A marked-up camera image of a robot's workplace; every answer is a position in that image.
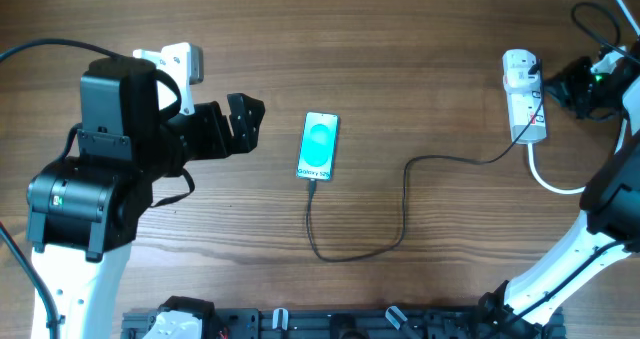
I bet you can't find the black USB charging cable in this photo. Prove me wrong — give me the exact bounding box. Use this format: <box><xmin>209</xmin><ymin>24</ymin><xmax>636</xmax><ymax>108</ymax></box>
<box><xmin>305</xmin><ymin>58</ymin><xmax>554</xmax><ymax>264</ymax></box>

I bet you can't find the white charger plug adapter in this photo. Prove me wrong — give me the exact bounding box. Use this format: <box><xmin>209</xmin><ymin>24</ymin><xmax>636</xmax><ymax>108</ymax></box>
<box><xmin>503</xmin><ymin>64</ymin><xmax>541</xmax><ymax>94</ymax></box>

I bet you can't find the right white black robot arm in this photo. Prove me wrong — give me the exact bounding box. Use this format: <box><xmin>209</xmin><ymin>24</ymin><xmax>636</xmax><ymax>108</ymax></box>
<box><xmin>482</xmin><ymin>80</ymin><xmax>639</xmax><ymax>338</ymax></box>

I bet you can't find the white power strip cord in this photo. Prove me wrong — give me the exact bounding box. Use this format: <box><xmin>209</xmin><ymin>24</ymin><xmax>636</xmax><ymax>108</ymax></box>
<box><xmin>527</xmin><ymin>0</ymin><xmax>640</xmax><ymax>196</ymax></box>

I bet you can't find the Galaxy smartphone cyan screen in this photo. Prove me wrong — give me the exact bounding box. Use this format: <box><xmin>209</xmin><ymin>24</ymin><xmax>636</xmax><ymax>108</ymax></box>
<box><xmin>296</xmin><ymin>112</ymin><xmax>340</xmax><ymax>181</ymax></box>

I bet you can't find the white power strip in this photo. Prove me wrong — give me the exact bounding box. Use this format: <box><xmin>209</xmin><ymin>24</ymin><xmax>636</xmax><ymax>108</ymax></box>
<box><xmin>502</xmin><ymin>49</ymin><xmax>547</xmax><ymax>145</ymax></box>

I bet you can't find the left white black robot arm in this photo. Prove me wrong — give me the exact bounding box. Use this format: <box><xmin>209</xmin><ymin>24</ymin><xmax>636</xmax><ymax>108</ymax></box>
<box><xmin>27</xmin><ymin>57</ymin><xmax>265</xmax><ymax>338</ymax></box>

